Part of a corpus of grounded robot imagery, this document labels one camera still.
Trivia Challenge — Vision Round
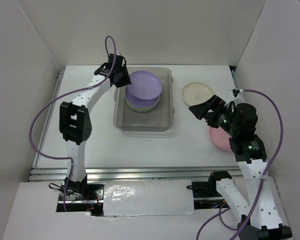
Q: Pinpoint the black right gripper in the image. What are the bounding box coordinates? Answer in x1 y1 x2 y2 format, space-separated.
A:
188 93 239 136

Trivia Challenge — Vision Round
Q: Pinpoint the cream plastic plate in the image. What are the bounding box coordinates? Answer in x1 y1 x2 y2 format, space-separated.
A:
182 82 215 106

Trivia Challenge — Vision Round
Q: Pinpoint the purple plate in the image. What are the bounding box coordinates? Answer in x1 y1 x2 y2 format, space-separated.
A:
125 92 161 109
125 70 163 101

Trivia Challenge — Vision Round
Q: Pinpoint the blue plastic plate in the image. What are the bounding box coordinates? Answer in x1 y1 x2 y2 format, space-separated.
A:
129 106 156 113

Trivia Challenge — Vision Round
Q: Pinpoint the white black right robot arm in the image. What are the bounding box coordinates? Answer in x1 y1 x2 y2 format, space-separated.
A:
189 95 293 240

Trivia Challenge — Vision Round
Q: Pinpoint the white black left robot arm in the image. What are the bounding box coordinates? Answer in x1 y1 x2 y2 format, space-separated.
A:
59 53 131 200

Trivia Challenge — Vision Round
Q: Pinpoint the clear plastic bin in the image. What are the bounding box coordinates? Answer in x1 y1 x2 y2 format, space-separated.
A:
113 67 174 132

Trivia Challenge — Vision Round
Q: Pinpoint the pink plastic plate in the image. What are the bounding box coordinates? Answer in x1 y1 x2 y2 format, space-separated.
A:
209 127 232 152

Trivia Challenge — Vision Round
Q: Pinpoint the white glossy cover panel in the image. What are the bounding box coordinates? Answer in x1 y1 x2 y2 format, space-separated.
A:
103 179 195 217

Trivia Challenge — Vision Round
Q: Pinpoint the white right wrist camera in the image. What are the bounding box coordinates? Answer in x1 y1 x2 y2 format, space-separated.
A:
225 88 245 106

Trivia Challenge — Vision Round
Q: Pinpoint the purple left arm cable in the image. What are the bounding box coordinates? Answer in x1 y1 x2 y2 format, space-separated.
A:
29 36 117 213

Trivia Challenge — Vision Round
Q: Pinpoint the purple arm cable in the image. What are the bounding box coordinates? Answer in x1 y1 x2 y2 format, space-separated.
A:
29 36 117 213
196 88 284 240

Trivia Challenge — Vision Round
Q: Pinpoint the aluminium rail frame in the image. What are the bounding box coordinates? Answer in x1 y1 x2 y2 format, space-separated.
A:
27 65 269 213

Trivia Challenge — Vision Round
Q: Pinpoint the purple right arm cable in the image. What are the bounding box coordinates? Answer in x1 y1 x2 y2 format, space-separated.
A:
196 88 284 240

